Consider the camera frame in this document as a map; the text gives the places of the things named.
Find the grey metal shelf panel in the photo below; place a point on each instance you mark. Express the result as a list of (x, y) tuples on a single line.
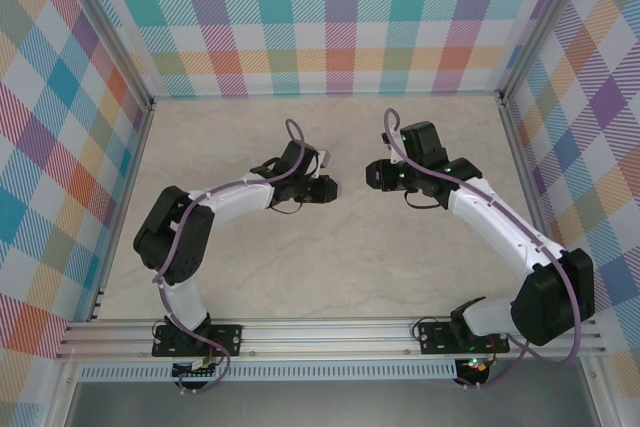
[(325, 404)]

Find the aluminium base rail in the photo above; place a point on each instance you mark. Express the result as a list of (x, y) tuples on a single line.
[(325, 334)]

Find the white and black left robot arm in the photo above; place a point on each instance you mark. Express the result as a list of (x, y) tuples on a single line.
[(235, 194)]

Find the circuit board with lights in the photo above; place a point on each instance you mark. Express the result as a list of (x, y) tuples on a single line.
[(475, 366)]

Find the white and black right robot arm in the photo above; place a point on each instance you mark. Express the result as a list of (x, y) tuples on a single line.
[(500, 227)]

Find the aluminium corner post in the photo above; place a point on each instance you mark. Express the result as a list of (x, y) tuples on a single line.
[(114, 32), (538, 32)]

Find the aluminium table edge rail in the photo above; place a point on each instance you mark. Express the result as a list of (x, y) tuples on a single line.
[(524, 157), (133, 157)]

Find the black connector circuit board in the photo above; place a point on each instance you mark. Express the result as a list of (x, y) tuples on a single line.
[(195, 369)]

